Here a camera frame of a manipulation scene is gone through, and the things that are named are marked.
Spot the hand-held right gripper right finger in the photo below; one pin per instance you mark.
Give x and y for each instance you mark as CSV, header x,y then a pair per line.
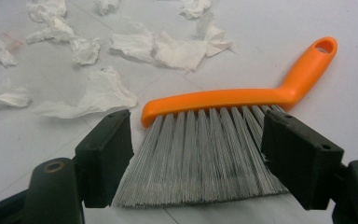
x,y
304,158

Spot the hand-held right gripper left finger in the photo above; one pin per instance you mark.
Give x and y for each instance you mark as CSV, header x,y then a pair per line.
x,y
104,155

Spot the white tissue pieces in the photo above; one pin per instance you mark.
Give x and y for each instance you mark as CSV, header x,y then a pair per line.
x,y
102,93

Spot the orange brush with grey bristles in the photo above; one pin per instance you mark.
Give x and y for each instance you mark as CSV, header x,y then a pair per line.
x,y
217,98

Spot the white board table cover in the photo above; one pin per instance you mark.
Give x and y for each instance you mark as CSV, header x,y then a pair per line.
x,y
323,93

